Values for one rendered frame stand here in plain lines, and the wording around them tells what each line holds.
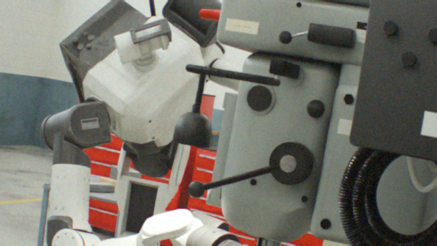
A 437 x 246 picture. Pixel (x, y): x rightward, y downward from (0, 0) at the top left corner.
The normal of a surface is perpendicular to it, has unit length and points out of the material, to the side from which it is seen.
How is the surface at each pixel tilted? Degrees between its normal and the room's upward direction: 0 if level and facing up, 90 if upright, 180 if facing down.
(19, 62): 90
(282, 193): 90
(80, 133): 72
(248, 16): 90
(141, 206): 95
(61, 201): 78
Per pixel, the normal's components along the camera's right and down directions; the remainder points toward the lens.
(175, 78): 0.51, 0.05
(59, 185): -0.32, -0.22
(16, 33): 0.90, 0.18
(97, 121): 0.63, -0.16
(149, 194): -0.15, 0.11
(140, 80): -0.03, -0.50
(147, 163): -0.22, 0.85
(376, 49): -0.40, -0.02
